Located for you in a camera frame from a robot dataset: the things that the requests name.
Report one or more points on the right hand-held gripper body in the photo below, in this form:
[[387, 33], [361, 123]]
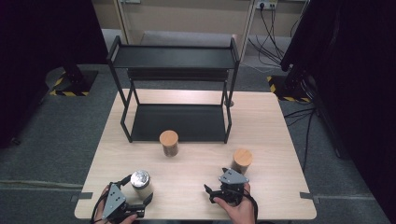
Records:
[[232, 178]]

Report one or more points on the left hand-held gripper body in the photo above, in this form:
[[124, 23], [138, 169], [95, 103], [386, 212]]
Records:
[[113, 200]]

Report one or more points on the glass jar with silver lid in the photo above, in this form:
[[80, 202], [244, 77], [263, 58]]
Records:
[[140, 179]]

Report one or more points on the light-filled jar with wooden lid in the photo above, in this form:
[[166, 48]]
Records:
[[242, 158]]

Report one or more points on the dark-filled jar with wooden lid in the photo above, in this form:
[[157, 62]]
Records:
[[169, 139]]

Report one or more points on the black metal two-tier shelf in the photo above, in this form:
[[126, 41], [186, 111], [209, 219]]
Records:
[[174, 57]]

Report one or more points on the person's left hand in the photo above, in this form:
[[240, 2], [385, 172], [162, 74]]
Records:
[[99, 214]]

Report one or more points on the person's right hand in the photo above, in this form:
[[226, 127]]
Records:
[[239, 214]]

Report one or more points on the grey tape piece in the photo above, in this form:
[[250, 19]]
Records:
[[82, 196], [308, 196]]

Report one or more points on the small metal disc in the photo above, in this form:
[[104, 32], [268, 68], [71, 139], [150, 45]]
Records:
[[230, 103]]

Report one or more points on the black stand base hazard stripes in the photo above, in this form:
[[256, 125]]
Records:
[[74, 81], [291, 88]]

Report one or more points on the black curtain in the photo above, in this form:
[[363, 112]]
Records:
[[37, 62], [358, 77]]

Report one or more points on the white wall socket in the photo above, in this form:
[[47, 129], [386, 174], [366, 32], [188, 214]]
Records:
[[266, 3]]

